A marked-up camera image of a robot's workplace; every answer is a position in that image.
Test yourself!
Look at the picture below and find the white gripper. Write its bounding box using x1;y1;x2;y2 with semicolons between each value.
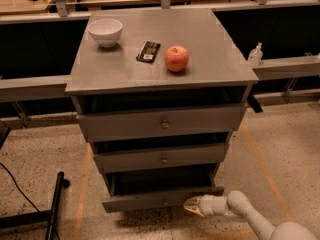
184;195;228;217

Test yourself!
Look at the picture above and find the grey bottom drawer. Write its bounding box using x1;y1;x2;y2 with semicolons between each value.
102;163;224;212

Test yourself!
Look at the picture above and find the grey drawer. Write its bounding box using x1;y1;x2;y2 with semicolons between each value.
102;163;224;212
79;104;245;142
94;143;228;173

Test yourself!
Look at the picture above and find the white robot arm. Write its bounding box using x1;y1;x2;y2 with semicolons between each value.
183;190;318;240

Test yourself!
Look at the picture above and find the grey wooden drawer cabinet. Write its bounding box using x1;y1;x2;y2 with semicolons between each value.
65;7;260;198

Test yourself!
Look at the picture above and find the grey middle drawer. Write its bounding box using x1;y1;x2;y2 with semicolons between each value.
94;143;228;173

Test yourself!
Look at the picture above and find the grey top drawer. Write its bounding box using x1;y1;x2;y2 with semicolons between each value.
79;104;245;142

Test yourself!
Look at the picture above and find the black metal stand base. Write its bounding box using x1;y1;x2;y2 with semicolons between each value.
0;171;70;240

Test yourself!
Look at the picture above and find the red apple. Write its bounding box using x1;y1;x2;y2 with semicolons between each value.
164;46;189;73

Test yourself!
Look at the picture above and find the clear hand sanitizer bottle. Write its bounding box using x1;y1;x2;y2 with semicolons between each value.
248;42;263;67

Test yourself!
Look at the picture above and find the black chocolate bar wrapper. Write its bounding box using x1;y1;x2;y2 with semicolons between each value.
136;41;161;63

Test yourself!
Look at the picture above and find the white ceramic bowl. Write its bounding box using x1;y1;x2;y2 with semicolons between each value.
88;19;123;47

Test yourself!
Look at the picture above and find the black floor cable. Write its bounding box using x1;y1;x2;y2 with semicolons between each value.
0;161;41;213

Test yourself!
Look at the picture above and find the grey metal rail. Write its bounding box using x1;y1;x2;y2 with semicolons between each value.
0;55;320;103

